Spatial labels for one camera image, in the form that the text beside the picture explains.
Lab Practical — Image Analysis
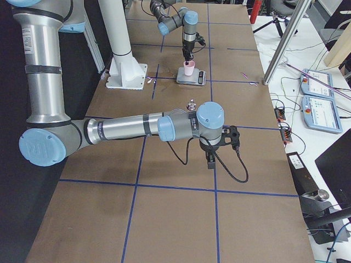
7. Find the black tripod leg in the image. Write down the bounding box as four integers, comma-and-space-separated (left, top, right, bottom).
253, 11, 284, 38

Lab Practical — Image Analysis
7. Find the red cylinder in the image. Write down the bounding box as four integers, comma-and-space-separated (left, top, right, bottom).
250, 0, 262, 25

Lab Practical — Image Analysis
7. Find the upper blue teach pendant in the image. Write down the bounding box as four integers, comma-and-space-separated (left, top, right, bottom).
300, 68, 334, 98

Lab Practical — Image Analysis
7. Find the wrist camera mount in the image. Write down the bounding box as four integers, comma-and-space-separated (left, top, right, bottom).
195, 32, 206, 47
220, 125, 240, 149

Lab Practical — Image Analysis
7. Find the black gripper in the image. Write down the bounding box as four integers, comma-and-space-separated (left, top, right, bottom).
199, 136, 219, 169
182, 40, 194, 66

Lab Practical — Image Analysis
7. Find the silver digital kitchen scale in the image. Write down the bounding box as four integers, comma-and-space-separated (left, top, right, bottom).
176, 67, 206, 86

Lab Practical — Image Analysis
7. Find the orange black connector box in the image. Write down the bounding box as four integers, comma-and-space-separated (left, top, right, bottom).
274, 107, 286, 122

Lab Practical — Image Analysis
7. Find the pink plastic cup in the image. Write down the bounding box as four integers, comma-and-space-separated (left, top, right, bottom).
183, 60, 195, 76

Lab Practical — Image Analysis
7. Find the black device with label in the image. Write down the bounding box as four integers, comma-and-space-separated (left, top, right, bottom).
286, 152, 319, 201

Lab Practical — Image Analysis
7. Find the lower blue teach pendant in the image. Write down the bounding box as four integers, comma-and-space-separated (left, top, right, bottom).
302, 95, 343, 134

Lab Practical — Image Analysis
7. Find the white support column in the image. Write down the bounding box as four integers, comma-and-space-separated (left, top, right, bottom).
98, 0, 131, 56

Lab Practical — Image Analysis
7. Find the white column base plate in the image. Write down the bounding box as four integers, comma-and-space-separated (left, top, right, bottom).
106, 54, 148, 90

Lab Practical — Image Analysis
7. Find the aluminium frame post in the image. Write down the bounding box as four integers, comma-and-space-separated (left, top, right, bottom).
262, 0, 312, 85

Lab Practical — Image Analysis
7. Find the blue teach pendant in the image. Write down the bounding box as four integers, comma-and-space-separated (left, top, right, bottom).
300, 68, 334, 98
302, 95, 343, 134

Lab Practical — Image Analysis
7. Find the clear glass sauce bottle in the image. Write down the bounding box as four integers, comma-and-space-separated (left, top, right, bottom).
186, 99, 197, 111

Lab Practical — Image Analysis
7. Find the black monitor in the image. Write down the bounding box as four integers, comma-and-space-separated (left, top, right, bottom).
315, 130, 351, 208

